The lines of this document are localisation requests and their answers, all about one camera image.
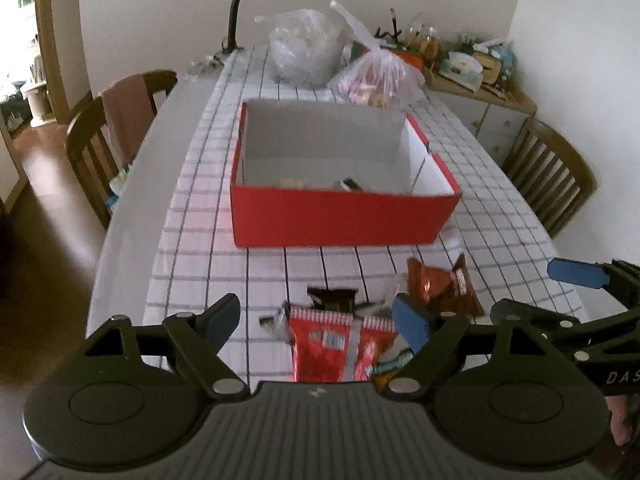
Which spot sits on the green wrapped candy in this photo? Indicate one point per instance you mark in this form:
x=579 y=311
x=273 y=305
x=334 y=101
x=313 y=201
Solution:
x=395 y=362

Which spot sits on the pink plastic bag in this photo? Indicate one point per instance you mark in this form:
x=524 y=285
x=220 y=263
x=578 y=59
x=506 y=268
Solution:
x=380 y=77

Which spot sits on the red snack packet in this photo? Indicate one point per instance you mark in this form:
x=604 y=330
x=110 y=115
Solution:
x=374 y=347
x=322 y=347

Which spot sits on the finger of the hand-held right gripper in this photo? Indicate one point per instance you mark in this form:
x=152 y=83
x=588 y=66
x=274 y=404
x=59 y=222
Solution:
x=575 y=272
x=540 y=317

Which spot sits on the red cardboard box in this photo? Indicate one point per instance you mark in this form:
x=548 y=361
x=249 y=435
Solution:
x=325 y=216

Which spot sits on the silver black snack packet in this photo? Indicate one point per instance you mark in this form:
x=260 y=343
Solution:
x=274 y=324

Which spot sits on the brown foil snack packet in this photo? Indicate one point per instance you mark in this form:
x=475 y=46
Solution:
x=442 y=287

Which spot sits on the wooden slatted chair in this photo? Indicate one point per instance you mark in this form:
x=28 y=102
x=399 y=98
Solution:
x=550 y=170

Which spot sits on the small dark snack packet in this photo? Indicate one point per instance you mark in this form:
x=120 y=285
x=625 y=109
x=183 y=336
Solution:
x=349 y=185

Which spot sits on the small clear ornament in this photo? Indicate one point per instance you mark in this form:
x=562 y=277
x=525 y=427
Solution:
x=205 y=64

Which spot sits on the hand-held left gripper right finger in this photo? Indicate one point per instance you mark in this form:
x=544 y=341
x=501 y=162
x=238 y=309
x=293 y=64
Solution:
x=410 y=326

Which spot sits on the white checkered tablecloth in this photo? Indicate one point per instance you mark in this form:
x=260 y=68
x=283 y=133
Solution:
x=300 y=270

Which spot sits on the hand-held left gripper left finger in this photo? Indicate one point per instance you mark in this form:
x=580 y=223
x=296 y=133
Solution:
x=222 y=321

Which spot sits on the clear plastic bag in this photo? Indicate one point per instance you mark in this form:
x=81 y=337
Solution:
x=306 y=45

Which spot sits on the wooden chair with cloth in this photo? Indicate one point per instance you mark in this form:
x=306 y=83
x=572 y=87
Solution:
x=82 y=135

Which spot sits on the cluster of small ornaments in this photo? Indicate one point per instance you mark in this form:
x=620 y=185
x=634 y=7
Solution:
x=465 y=62

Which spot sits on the patterned seat cushion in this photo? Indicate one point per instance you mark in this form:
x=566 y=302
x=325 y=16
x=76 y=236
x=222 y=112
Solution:
x=119 y=187

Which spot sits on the pink cloth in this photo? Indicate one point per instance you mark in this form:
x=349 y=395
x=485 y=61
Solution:
x=127 y=110

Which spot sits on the white wooden cabinet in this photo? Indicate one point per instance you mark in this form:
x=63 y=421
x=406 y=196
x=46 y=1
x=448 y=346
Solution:
x=492 y=120

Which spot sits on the white plant pot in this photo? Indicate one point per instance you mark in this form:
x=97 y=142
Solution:
x=37 y=102

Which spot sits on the person's right hand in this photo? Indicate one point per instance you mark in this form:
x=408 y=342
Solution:
x=625 y=420

